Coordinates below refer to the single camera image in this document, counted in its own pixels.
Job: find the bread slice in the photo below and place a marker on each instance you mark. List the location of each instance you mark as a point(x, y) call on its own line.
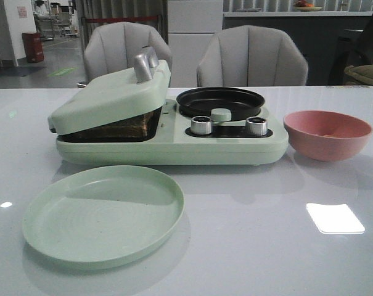
point(134, 127)

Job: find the green sandwich maker lid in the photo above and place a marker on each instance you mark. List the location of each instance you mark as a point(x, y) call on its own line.
point(110, 98)

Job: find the pink bowl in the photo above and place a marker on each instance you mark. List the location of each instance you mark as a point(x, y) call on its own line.
point(306, 127)

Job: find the green breakfast maker base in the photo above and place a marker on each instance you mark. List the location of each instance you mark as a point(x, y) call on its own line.
point(171, 145)

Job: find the left silver control knob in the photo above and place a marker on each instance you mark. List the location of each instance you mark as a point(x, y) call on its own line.
point(201, 125)

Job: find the silver control knob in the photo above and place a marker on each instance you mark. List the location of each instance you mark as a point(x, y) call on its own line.
point(201, 125)
point(256, 126)

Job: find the black round frying pan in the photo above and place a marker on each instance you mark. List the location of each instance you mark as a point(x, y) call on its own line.
point(201, 101)

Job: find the right silver control knob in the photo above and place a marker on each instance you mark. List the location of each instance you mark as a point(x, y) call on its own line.
point(256, 126)

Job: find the right grey upholstered chair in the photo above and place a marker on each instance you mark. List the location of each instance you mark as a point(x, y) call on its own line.
point(251, 56)

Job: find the grey upholstered chair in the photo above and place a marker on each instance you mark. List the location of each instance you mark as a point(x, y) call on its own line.
point(109, 55)
point(251, 56)

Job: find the light green plate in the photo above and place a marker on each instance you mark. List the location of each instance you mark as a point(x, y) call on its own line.
point(104, 217)

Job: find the left grey upholstered chair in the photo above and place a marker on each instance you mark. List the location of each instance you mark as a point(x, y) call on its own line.
point(109, 55)

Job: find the white cabinet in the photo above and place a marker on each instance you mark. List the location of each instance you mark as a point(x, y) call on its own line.
point(191, 24)

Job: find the fruit plate on counter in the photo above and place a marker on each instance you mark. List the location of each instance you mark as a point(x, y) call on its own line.
point(305, 6)

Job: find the red bin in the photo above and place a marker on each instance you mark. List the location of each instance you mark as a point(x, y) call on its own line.
point(33, 47)

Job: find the dark floor mat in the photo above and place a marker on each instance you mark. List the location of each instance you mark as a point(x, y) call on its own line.
point(18, 71)

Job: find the dark armchair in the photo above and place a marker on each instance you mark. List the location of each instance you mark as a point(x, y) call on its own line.
point(352, 49)

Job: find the beige cushion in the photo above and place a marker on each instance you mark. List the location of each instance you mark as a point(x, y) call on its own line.
point(361, 74)

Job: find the silver lid handle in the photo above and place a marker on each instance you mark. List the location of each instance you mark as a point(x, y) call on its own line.
point(144, 64)

